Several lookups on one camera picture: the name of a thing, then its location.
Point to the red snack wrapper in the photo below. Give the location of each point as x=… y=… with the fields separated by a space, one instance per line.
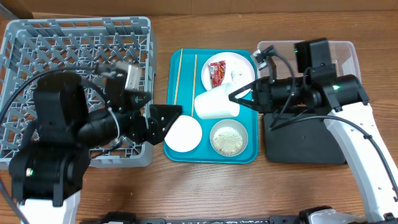
x=217 y=73

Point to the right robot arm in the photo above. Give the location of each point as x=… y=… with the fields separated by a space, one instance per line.
x=318 y=116

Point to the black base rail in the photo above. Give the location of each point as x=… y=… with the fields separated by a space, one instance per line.
x=202 y=221

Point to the grey plastic dish rack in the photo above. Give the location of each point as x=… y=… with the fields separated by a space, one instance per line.
x=29 y=47

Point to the grey metal bowl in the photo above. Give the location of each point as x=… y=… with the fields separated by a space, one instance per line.
x=234 y=124

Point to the teal serving tray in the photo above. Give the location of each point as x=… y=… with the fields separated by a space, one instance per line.
x=204 y=152

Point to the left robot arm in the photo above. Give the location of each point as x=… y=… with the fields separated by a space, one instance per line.
x=47 y=172

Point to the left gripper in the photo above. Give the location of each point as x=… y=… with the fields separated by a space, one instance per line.
x=138 y=131

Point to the black waste tray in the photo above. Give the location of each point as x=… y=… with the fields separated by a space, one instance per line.
x=307 y=142

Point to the large white plate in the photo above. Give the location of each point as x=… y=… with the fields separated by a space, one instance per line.
x=233 y=61

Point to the wooden chopstick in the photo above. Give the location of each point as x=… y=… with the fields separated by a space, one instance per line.
x=194 y=85
x=178 y=77

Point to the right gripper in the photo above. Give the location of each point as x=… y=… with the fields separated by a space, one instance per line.
x=262 y=97

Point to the right wooden chopstick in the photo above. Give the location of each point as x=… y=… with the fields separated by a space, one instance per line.
x=194 y=85

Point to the clear plastic bin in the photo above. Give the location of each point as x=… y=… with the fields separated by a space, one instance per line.
x=342 y=56

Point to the left wooden chopstick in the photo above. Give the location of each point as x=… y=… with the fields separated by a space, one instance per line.
x=178 y=77

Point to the pink-white bowl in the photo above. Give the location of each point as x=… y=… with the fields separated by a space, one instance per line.
x=184 y=135

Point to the rice grains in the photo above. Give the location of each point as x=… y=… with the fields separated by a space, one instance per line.
x=227 y=141

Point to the white paper cup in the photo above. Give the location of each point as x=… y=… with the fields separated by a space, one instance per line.
x=214 y=104

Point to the white tissue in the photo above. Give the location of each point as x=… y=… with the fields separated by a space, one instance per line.
x=236 y=75

